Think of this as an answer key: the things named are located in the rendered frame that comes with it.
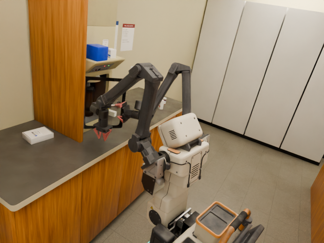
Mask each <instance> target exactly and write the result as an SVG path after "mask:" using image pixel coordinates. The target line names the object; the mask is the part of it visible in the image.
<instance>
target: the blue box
mask: <svg viewBox="0 0 324 243"><path fill-rule="evenodd" d="M86 58H88V59H91V60H94V61H97V62H98V61H106V60H108V47H107V46H104V45H100V44H87V47H86Z"/></svg>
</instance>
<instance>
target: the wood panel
mask: <svg viewBox="0 0 324 243"><path fill-rule="evenodd" d="M28 15H29V33H30V50H31V68H32V86H33V104H34V120H36V121H38V122H40V123H42V124H44V125H46V126H48V127H50V128H52V129H54V130H56V131H58V132H60V133H62V134H63V135H65V136H67V137H69V138H71V139H73V140H75V141H77V142H79V143H80V142H83V120H84V95H85V70H86V44H87V18H88V0H28Z"/></svg>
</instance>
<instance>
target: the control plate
mask: <svg viewBox="0 0 324 243"><path fill-rule="evenodd" d="M108 65H109V66H108ZM112 65H113V64H107V65H100V66H95V67H94V68H93V69H92V70H91V71H90V72H96V71H95V70H96V69H97V71H101V70H107V69H109V68H110V67H111V66H112ZM104 68H105V69H104ZM99 69H100V70H99ZM90 72H89V73H90Z"/></svg>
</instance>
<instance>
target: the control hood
mask: <svg viewBox="0 0 324 243"><path fill-rule="evenodd" d="M124 60H125V58H123V57H119V56H116V58H108V60H106V61H98V62H97V61H94V60H91V59H88V58H86V70H85V74H86V73H89V72H90V71H91V70H92V69H93V68H94V67H95V66H100V65H107V64H113V65H112V66H111V67H110V68H109V69H114V68H116V67H117V66H118V65H120V64H121V63H122V62H123V61H124ZM107 70H108V69H107Z"/></svg>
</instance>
